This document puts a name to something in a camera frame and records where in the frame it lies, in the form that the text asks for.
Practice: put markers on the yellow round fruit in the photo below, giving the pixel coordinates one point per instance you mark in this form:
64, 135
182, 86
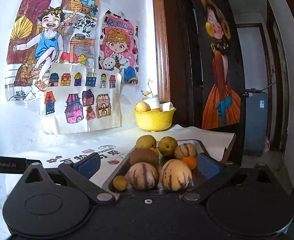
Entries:
146, 141
167, 146

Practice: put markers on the blue-grey appliance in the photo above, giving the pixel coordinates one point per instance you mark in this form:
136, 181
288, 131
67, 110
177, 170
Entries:
255, 122

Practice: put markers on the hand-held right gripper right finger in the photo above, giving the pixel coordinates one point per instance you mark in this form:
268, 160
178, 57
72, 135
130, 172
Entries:
208, 166

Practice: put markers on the dark wooden door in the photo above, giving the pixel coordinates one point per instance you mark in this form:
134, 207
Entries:
186, 55

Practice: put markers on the small brown longan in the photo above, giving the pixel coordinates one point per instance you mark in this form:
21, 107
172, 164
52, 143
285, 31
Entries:
120, 183

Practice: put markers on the pink object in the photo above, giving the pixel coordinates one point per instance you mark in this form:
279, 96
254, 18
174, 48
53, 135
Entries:
267, 143

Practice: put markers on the white jar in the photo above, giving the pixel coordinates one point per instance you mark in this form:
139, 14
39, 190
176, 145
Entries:
155, 102

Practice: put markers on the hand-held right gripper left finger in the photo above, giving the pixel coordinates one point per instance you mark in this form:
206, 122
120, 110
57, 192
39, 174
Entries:
88, 166

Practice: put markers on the colourful houses drawing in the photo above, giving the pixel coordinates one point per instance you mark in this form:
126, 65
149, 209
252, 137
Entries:
82, 97

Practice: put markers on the orange fruit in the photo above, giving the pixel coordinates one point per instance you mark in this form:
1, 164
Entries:
156, 109

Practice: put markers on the white paper carton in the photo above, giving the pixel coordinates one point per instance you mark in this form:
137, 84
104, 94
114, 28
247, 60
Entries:
168, 106

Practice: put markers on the small orange tangerine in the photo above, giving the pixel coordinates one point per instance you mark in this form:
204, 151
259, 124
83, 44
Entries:
155, 151
189, 162

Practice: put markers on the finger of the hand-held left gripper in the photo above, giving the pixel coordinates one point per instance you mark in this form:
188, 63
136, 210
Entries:
34, 162

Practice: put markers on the white printed table cloth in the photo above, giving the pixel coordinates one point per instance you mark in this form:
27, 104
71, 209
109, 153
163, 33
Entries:
211, 137

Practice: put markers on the yellow plastic bowl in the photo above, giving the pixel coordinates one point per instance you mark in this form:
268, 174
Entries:
153, 121

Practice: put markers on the girl with teddy wall poster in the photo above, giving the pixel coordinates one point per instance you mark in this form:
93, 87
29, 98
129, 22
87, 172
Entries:
117, 45

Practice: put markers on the reddish wooden door frame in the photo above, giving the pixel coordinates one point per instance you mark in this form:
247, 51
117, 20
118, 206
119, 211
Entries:
160, 42

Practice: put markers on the boy with fan wall poster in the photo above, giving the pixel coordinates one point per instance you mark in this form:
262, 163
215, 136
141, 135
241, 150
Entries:
47, 40

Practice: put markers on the dark metal baking tray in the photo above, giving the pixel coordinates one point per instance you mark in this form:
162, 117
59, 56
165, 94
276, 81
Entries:
201, 146

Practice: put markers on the yellow pear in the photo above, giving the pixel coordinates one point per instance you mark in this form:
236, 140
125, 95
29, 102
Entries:
142, 106

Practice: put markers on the brown kiwi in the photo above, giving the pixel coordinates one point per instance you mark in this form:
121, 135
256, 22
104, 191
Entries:
143, 157

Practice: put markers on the orange dress woman painting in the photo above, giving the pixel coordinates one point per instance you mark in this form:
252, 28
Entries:
220, 85

